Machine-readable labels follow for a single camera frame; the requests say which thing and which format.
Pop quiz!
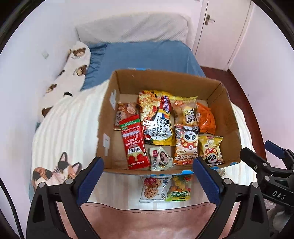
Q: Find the green candy ball packet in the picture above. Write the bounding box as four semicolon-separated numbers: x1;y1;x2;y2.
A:
165;174;193;202

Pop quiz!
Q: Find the brown snack packet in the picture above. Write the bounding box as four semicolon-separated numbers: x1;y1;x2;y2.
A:
114;102;139;131

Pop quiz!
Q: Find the large orange panda packet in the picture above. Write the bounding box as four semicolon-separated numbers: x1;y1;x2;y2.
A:
172;124;200;166

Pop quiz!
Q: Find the grey pillow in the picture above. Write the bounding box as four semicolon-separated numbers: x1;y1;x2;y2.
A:
75;13;191;46

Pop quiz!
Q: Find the small yellow panda packet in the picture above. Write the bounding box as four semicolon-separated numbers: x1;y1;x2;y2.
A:
198;135;225;166

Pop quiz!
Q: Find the small white snack packet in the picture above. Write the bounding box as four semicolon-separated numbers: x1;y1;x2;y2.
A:
149;146;174;171

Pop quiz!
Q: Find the cat print blanket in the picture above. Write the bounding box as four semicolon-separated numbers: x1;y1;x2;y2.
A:
30;81;262;239

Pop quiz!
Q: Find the white door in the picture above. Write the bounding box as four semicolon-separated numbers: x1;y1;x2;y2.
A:
192;0;253;70

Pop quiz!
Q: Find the blue bed sheet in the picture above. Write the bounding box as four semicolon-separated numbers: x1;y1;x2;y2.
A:
29;40;206;198

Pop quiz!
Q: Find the yellow biscuit packet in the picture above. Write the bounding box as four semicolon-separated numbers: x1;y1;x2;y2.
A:
171;95;199;127

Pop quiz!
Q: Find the bear print pillow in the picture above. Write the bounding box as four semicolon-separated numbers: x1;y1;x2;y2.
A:
38;41;92;123

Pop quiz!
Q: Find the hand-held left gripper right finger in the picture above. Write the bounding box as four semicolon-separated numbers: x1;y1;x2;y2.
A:
193;157;269;239

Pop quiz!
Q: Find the large instant noodle packet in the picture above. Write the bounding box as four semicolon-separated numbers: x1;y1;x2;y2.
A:
137;90;176;147

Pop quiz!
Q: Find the long red snack packet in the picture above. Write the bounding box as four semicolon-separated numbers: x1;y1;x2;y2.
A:
118;114;151;170

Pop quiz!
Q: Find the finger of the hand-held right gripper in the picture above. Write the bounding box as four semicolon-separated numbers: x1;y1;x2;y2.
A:
264;140;294;170
239;147;272;182

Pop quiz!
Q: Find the white cookie packet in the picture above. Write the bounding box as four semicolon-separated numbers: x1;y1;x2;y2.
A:
139;175;172;204

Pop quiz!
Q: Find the printed cardboard box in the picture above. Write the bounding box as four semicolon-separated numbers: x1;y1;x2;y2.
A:
96;68;243;176

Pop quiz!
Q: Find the black cable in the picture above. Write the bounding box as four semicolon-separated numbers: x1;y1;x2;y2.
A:
0;179;25;239

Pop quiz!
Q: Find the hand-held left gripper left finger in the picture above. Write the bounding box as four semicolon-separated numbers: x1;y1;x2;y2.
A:
26;156;105;239

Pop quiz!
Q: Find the plain orange snack packet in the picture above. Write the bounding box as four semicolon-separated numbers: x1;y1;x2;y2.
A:
196;102;217;135

